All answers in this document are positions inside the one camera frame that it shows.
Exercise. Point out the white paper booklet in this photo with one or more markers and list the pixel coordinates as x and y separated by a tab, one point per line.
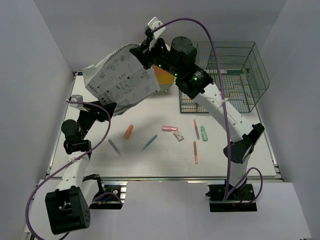
120	78

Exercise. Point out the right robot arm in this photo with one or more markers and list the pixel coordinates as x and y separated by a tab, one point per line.
198	85

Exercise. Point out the green highlighter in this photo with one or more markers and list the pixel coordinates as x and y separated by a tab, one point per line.
203	133

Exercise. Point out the blue pen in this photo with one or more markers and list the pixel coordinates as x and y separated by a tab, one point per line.
149	142

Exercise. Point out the purple pen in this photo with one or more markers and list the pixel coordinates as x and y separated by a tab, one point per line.
114	147

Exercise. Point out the white eraser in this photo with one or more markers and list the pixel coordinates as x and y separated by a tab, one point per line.
179	136

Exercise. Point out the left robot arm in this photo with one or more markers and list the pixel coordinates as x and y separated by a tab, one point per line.
68	207

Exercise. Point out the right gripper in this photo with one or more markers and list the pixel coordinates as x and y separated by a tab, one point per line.
144	54

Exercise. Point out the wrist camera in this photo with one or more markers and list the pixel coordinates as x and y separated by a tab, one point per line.
76	102
151	29

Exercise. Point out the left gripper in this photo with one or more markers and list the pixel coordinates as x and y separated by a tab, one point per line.
94	111

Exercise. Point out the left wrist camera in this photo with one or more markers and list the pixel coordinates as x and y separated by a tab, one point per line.
76	102

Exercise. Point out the orange highlighter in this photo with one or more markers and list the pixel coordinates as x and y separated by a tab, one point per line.
128	132

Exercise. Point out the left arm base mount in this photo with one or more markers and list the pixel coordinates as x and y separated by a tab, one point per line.
112	196

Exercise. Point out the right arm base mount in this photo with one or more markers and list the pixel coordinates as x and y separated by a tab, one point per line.
238	201

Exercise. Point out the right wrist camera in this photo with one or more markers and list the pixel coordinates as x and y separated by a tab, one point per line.
151	29

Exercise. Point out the round drawer storage box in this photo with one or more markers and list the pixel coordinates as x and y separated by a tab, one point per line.
164	79

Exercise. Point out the green wire mesh organizer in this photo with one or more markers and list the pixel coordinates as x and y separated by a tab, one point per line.
244	76

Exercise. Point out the orange pen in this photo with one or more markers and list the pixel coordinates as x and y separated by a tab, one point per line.
195	152

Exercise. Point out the pink highlighter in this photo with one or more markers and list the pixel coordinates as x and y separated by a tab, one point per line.
167	128

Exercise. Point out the pink pen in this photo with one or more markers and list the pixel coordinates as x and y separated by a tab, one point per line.
196	129

